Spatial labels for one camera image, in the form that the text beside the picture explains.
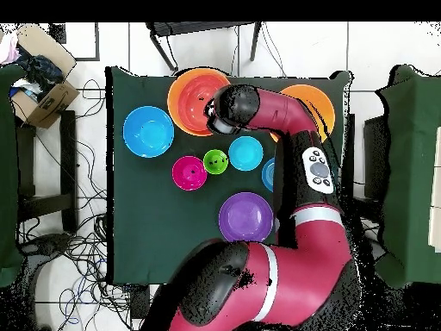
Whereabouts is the red-orange bowl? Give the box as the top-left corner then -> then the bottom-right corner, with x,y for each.
176,74 -> 225,132

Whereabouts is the large blue bowl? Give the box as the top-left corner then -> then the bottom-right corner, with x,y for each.
122,105 -> 176,159

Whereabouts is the green cup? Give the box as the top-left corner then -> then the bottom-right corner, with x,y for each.
202,148 -> 230,176

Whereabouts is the dark green tablecloth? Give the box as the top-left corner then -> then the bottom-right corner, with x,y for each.
104,65 -> 352,287

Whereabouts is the large orange bowl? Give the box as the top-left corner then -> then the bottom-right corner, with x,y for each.
270,84 -> 336,143
167,67 -> 232,138

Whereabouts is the cardboard box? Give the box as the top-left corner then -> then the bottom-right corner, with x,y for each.
9,23 -> 80,129

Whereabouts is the small light blue bowl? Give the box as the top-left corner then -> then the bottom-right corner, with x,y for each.
227,135 -> 264,172

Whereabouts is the purple bowl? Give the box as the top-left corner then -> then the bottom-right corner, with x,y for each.
218,191 -> 276,243

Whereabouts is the black bench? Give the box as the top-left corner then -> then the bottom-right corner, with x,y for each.
15,109 -> 78,235

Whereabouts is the pink bowl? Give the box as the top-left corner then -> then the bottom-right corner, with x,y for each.
171,155 -> 208,192

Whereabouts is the black metal stand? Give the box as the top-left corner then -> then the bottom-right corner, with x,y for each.
146,21 -> 263,73

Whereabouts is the tangle of floor cables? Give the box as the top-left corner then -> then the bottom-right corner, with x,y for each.
20,78 -> 132,325

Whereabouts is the green cloth covered table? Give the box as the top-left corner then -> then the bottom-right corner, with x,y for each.
375,64 -> 441,290
0,63 -> 25,287

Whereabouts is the beige board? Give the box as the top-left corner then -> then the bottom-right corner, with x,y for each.
428,144 -> 441,253

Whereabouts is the medium blue bowl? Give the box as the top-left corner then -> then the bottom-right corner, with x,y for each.
261,157 -> 276,193

